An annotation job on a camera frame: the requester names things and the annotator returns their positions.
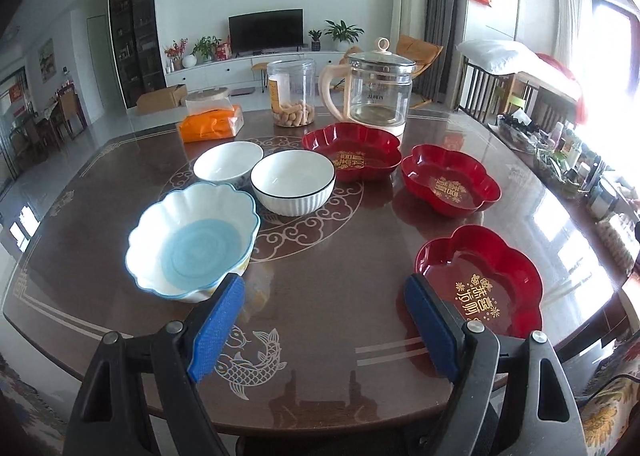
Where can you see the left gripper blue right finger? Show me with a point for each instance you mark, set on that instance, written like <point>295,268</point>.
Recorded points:
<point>467,356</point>

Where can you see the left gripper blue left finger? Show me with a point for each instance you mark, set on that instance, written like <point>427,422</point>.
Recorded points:
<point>183,352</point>

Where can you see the red flower plate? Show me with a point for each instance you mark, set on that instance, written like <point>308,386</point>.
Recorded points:
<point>358,153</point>
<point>453,184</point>
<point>485,279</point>

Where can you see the blue white scalloped bowl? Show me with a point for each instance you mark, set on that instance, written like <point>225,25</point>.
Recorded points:
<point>185,244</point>

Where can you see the white ribbed bowl black rim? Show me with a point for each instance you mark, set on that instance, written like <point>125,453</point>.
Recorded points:
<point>293,183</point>

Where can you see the small white bowl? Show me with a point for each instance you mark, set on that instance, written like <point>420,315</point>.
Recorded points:
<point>229,163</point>

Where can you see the cluttered tray of bottles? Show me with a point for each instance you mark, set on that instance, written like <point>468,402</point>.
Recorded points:
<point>566,166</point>

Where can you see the orange tissue pack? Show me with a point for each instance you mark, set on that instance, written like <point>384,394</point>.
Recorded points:
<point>212,125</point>

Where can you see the cardboard box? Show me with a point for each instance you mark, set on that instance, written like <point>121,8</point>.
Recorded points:
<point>160,100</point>

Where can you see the glass kettle cream base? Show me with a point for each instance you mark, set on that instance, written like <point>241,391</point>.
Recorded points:
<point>372,89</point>

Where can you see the white tv cabinet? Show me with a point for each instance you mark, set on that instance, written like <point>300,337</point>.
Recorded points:
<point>242,72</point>

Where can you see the wooden crib with pillow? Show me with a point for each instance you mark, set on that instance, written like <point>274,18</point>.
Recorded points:
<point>512,58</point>

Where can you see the clear jar with snacks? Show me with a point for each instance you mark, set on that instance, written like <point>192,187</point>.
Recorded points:
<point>292,89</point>

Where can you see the orange lounge chair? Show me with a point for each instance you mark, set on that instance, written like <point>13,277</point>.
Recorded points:
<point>422,53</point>

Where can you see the red flower vase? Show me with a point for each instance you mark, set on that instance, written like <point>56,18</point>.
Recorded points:
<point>175,53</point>

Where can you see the black television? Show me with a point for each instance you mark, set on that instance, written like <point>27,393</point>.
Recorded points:
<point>266,30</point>

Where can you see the dark display cabinet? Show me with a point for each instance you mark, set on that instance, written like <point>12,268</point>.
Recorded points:
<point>138,63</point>

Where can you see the green potted plant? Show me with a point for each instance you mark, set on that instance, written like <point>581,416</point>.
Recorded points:
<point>343,35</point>

